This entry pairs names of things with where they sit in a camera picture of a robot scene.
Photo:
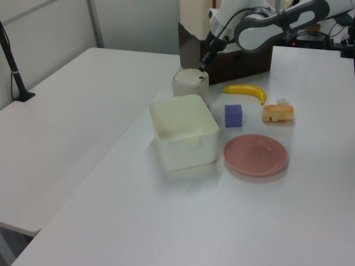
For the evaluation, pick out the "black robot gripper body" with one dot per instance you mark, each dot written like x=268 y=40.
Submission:
x=217 y=41

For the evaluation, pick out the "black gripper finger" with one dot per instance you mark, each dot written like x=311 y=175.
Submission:
x=211 y=56
x=203 y=62

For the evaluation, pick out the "beige round lidded trash can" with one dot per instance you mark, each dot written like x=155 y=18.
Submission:
x=190 y=86

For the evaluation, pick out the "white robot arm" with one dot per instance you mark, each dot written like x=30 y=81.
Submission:
x=258 y=30

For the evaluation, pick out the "dark brown drawer box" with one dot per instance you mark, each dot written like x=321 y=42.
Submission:
x=241 y=65

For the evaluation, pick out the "cream toy refrigerator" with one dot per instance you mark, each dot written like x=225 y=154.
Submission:
x=194 y=16

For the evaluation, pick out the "yellow banana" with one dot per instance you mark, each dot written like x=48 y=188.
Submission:
x=247 y=90

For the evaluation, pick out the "purple foam cube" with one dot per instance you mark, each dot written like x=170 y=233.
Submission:
x=233 y=116

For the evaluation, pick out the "white square plastic bin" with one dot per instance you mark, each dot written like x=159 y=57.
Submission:
x=183 y=133

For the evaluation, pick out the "orange toy bread slice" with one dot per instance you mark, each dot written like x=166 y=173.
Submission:
x=278 y=113

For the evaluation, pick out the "black electronics box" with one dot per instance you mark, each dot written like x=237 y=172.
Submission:
x=310 y=41

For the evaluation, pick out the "small cardboard box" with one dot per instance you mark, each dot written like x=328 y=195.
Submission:
x=314 y=27

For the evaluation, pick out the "pink round plate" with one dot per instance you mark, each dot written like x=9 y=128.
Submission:
x=255 y=155

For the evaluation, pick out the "grey partition frame post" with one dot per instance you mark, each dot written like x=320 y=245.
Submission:
x=95 y=22

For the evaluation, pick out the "black table clamp mount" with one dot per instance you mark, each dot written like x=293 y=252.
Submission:
x=346 y=45

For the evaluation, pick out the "black camera pole with clamp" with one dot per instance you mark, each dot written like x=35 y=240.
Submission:
x=16 y=77

